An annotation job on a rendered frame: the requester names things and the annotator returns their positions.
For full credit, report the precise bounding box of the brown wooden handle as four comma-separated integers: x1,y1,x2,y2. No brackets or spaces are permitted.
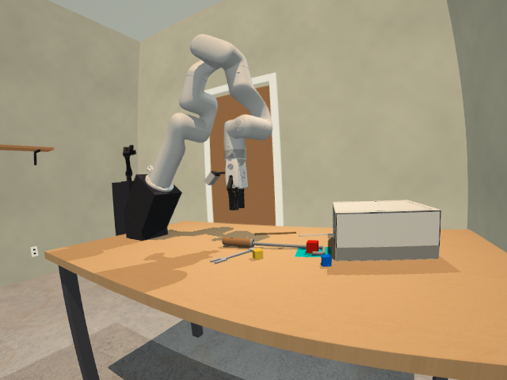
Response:
222,237,326,255

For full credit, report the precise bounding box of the teal flat square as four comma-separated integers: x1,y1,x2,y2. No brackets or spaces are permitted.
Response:
295,247,331,257

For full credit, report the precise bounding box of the red block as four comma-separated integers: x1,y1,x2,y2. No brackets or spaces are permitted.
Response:
307,240,318,253

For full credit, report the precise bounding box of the blue cube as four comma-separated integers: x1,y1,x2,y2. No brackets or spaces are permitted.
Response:
322,254,332,267

